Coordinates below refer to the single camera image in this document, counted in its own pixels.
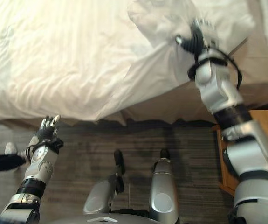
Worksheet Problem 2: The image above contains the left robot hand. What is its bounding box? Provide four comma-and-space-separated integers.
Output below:
36, 114, 61, 142

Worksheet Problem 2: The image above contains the wooden nightstand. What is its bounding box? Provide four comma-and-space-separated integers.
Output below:
212, 0, 268, 196

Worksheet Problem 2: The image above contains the person's leg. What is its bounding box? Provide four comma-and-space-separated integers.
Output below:
0, 151, 28, 177

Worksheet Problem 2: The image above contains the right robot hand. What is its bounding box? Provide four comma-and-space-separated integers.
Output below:
175, 18, 219, 56

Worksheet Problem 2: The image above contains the silver robot leg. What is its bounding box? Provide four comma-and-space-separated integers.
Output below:
149, 148, 179, 221
82, 149, 126, 215

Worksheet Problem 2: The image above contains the person's shoe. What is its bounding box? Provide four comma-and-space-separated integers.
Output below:
4, 142, 18, 157

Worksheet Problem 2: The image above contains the silver right robot leg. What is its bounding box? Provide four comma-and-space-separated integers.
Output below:
149, 148, 179, 221

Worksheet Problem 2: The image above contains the silver left robot leg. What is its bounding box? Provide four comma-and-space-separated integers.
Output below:
82, 149, 126, 215

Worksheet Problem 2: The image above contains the silver robot torso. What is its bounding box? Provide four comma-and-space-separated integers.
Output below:
44, 211, 179, 224

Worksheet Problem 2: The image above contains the white bed sheet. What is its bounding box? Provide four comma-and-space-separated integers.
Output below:
0, 0, 218, 122

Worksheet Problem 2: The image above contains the beige bed skirt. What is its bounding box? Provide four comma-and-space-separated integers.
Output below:
0, 80, 215, 128

